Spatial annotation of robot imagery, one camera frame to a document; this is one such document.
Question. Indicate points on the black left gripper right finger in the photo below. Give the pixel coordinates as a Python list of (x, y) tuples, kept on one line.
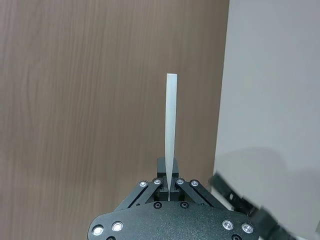
[(193, 192)]

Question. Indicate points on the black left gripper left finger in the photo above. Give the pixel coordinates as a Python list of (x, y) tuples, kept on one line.
[(150, 191)]

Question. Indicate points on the white plastic strip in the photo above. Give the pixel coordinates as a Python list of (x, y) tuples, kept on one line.
[(171, 112)]

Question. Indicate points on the white table cloth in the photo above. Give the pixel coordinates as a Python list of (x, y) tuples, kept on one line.
[(275, 75)]

